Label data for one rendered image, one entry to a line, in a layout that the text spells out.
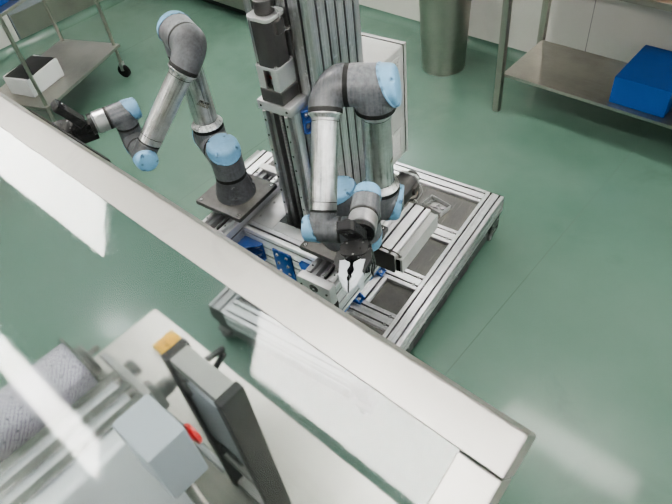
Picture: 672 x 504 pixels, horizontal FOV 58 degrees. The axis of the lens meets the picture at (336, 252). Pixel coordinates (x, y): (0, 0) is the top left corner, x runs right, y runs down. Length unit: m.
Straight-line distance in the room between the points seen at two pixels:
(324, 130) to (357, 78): 0.16
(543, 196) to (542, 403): 1.27
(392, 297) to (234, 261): 2.21
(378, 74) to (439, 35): 2.67
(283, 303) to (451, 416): 0.14
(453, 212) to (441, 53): 1.60
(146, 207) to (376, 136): 1.23
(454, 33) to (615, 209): 1.61
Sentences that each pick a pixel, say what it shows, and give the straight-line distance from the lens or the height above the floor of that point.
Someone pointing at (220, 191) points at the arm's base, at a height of 0.87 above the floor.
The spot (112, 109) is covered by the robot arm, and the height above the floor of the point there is 1.25.
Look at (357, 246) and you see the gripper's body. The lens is 1.44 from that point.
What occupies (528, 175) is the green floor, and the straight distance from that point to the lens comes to 3.60.
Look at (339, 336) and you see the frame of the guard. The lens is 0.41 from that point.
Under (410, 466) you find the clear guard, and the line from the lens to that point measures 0.40.
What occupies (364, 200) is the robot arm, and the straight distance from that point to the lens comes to 1.54.
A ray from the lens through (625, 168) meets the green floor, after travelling 3.75.
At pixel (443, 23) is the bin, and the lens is 4.23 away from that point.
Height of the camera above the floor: 2.28
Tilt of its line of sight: 46 degrees down
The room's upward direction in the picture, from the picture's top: 9 degrees counter-clockwise
